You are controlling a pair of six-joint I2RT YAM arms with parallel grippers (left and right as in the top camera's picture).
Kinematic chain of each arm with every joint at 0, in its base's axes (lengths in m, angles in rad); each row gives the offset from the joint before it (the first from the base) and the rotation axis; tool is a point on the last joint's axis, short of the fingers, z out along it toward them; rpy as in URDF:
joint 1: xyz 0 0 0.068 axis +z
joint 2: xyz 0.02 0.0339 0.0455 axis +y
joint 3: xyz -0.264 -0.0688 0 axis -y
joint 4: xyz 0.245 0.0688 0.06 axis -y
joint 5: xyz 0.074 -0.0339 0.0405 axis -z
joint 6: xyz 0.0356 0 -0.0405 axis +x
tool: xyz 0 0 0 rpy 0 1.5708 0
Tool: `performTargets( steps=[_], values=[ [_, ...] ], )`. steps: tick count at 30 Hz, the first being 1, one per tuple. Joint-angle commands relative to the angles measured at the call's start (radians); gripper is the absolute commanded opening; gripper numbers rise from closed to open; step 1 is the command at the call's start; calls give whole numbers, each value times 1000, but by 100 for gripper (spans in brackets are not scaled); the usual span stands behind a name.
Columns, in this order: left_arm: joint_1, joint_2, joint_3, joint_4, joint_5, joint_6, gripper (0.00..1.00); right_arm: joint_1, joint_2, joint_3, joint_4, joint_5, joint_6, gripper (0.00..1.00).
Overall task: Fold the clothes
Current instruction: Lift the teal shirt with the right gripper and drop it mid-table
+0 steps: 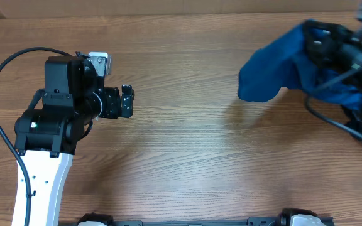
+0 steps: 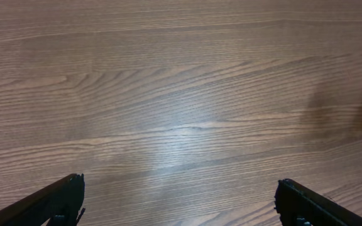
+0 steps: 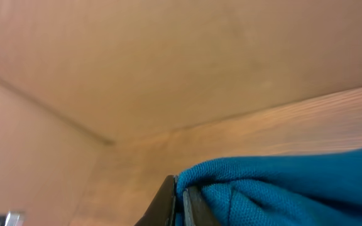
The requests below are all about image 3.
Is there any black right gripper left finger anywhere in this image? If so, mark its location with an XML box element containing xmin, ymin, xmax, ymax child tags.
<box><xmin>135</xmin><ymin>175</ymin><xmax>177</xmax><ymax>226</ymax></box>

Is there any brown cardboard box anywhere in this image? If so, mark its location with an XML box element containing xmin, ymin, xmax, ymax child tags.
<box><xmin>0</xmin><ymin>1</ymin><xmax>362</xmax><ymax>225</ymax></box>

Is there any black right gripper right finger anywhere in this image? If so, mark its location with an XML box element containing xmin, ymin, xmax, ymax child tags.
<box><xmin>183</xmin><ymin>186</ymin><xmax>221</xmax><ymax>226</ymax></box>

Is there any dark blue polo shirt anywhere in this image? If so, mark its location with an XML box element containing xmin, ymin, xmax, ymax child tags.
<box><xmin>176</xmin><ymin>148</ymin><xmax>362</xmax><ymax>225</ymax></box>

